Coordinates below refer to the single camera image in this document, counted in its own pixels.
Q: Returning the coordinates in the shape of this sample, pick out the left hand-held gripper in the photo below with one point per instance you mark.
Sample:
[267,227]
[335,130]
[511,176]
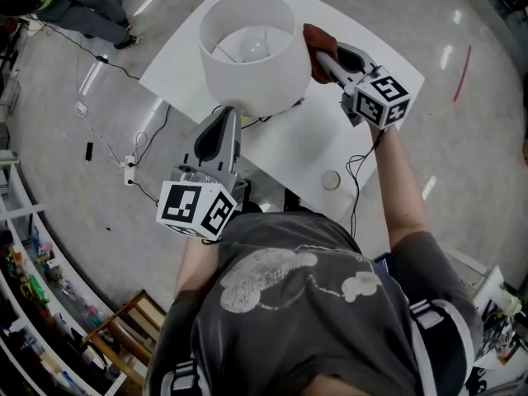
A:
[181,202]

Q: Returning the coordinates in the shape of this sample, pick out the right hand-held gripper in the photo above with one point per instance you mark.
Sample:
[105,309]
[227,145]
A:
[381,99]

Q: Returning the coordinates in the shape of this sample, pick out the reddish brown cloth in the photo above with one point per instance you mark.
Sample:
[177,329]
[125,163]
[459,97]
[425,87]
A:
[319,39]

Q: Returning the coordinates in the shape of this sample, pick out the white board panel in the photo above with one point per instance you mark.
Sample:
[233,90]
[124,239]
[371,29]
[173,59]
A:
[255,81]

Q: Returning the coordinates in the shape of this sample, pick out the person's left forearm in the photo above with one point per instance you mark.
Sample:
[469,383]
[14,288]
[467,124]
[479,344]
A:
[196,262]

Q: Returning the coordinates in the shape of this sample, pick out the person's right forearm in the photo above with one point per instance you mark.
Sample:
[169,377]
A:
[402,188]

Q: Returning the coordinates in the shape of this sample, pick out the white power strip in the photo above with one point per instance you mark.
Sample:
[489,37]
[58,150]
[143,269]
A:
[129,171]

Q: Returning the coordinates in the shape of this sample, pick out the small black device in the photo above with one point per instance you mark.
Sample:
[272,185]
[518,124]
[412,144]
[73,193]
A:
[89,151]

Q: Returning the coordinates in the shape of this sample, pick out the white power adapter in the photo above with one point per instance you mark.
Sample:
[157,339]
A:
[81,108]

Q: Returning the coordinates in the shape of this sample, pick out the person's gray shirt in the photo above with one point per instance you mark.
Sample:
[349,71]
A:
[297,324]

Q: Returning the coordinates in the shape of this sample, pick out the wooden chair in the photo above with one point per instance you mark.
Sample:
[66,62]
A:
[123,328]

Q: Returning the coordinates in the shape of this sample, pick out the white cluttered shelf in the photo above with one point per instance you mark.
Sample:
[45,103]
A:
[37,295]

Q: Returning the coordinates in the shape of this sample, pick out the cluttered white table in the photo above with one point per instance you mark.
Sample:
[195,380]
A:
[499,316]

